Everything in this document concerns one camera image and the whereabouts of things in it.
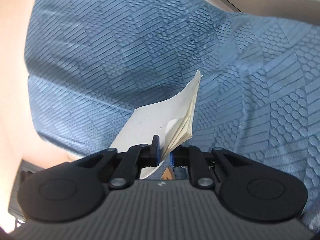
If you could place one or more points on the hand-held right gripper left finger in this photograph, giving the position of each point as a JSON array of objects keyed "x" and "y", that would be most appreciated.
[{"x": 157, "y": 155}]

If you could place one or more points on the white cover notebook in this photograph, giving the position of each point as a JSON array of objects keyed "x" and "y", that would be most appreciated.
[{"x": 150, "y": 122}]

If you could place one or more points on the blue textured sofa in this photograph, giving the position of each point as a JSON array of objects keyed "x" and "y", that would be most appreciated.
[{"x": 112, "y": 55}]

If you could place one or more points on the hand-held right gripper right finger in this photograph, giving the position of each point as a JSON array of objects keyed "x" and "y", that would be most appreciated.
[{"x": 172, "y": 159}]

